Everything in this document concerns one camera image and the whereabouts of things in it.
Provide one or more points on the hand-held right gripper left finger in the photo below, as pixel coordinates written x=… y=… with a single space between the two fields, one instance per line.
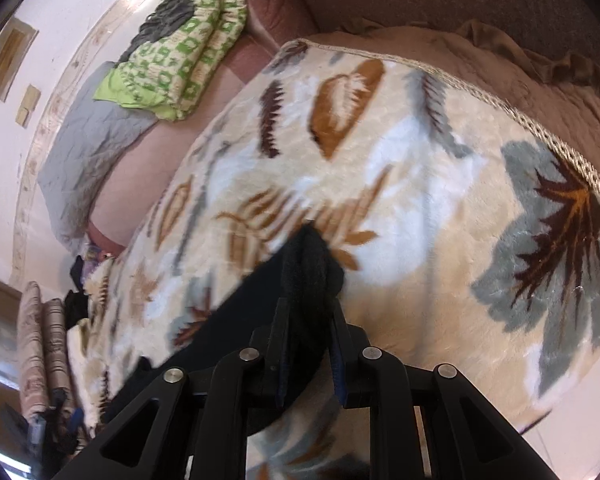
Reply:
x=280 y=330

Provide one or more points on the pink sofa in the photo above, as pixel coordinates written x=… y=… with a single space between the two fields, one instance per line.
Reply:
x=280 y=0

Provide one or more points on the black cloth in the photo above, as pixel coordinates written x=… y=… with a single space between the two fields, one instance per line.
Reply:
x=77 y=300

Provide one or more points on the green patterned blanket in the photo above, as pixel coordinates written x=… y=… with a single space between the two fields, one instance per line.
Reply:
x=195 y=60

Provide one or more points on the beige bedspread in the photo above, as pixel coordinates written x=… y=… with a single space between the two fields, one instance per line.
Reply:
x=555 y=100

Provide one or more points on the colourful cloth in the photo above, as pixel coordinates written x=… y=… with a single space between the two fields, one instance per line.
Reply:
x=97 y=254

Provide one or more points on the grey quilted blanket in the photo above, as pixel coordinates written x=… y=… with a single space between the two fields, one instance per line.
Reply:
x=90 y=150

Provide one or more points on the beige wall frame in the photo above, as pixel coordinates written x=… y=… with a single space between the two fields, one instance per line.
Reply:
x=7 y=60

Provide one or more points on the black pants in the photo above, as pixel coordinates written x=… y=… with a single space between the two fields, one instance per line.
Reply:
x=260 y=300

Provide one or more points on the beige wall plate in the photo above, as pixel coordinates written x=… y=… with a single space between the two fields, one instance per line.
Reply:
x=28 y=106

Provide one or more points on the leaf print blanket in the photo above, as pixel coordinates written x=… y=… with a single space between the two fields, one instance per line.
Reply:
x=430 y=210

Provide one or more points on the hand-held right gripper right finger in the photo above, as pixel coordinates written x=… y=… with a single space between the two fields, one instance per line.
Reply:
x=336 y=360

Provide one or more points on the dark grey garment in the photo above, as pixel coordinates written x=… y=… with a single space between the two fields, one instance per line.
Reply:
x=170 y=15

